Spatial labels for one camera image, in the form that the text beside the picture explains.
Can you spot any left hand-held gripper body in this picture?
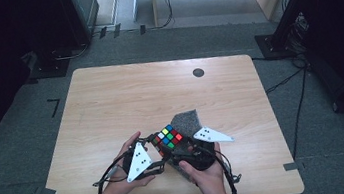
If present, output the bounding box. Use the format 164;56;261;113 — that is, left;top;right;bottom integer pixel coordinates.
119;138;168;184

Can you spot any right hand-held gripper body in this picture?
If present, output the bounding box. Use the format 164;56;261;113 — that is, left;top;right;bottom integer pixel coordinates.
167;122;238;174

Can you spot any multicoloured puzzle cube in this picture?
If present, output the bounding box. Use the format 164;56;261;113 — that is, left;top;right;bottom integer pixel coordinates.
149;122;186;159

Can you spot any grey fuzzy cloth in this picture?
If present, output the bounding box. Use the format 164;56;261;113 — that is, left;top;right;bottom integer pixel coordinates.
161;108;209;186

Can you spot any person's right hand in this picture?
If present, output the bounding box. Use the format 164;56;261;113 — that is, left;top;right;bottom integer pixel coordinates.
176;142;232;194

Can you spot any person's left hand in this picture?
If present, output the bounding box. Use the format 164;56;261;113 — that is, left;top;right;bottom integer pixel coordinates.
98;129;157;194

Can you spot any round dark table grommet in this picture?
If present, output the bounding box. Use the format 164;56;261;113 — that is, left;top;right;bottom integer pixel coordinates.
192;67;206;79

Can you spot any grey tape piece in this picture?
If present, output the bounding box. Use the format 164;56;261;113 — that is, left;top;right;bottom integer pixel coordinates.
283;161;300;172
39;186;58;194

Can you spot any black angled floor tape mark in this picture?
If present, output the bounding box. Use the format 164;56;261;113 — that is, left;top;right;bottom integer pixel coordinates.
46;97;64;119

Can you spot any black flat stand base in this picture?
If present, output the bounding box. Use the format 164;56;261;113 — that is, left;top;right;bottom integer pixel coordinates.
25;56;72;83

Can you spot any black cabinet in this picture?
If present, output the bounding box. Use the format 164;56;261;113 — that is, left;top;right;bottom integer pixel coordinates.
29;0;107;62

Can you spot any black metal stand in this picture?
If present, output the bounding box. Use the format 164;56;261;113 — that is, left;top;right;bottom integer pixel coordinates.
249;0;334;63

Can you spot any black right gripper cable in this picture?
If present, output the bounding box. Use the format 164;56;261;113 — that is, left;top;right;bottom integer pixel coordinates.
200;142;244;194

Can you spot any long black floor cable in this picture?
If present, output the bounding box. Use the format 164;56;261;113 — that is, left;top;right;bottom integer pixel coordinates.
282;68;318;163

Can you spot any black looped floor cable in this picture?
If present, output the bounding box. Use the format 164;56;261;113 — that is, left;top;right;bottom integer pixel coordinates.
50;41;92;62

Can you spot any black hanging cable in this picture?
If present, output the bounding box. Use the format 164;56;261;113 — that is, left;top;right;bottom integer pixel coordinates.
143;0;177;32

